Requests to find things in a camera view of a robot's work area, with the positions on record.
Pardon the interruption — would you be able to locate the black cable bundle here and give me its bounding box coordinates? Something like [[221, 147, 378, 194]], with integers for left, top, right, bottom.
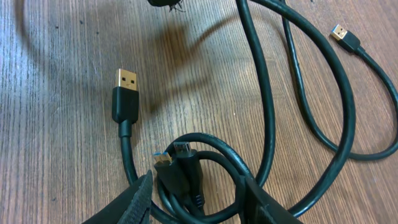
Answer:
[[111, 0, 398, 224]]

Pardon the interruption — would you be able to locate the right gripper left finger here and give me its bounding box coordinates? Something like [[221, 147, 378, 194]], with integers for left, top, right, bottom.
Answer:
[[83, 170, 153, 224]]

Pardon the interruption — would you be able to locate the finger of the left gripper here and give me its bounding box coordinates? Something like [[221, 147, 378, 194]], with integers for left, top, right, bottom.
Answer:
[[147, 0, 185, 12]]

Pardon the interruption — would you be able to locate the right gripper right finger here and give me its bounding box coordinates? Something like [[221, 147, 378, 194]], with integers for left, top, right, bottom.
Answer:
[[236, 175, 302, 224]]

